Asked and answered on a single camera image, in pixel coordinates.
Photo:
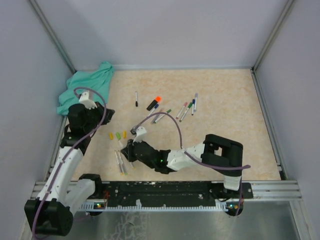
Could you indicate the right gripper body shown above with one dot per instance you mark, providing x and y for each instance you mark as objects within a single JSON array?
[{"x": 132, "y": 156}]

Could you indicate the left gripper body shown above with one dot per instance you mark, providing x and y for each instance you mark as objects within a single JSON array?
[{"x": 95, "y": 115}]

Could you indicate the purple cap pen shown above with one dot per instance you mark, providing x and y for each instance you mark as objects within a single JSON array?
[{"x": 156, "y": 117}]

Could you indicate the small black marker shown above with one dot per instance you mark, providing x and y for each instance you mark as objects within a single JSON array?
[{"x": 136, "y": 99}]

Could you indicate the blue cap pen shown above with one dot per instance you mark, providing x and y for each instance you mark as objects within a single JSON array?
[
  {"x": 193, "y": 107},
  {"x": 153, "y": 109}
]

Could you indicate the dark green cap pen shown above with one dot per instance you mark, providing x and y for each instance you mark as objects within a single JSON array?
[{"x": 163, "y": 115}]

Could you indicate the black orange highlighter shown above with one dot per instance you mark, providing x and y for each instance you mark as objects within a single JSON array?
[{"x": 153, "y": 103}]

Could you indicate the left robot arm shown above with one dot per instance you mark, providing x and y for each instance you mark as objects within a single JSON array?
[{"x": 52, "y": 211}]

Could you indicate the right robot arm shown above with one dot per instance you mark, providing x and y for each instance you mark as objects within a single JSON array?
[{"x": 215, "y": 152}]

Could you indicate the green cap pen right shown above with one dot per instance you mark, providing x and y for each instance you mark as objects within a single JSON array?
[{"x": 186, "y": 111}]

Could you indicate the lilac cap pen right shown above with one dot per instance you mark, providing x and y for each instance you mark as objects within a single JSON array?
[{"x": 195, "y": 101}]

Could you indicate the teal cloth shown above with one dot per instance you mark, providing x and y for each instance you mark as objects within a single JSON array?
[{"x": 98, "y": 80}]

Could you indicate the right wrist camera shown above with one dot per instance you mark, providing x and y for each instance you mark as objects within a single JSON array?
[{"x": 139, "y": 134}]

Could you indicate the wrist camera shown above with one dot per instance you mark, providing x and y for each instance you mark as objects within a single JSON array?
[
  {"x": 87, "y": 99},
  {"x": 139, "y": 134}
]

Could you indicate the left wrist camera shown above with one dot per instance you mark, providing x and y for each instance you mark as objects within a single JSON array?
[{"x": 87, "y": 99}]

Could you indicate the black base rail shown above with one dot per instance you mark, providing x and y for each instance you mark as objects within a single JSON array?
[{"x": 179, "y": 199}]

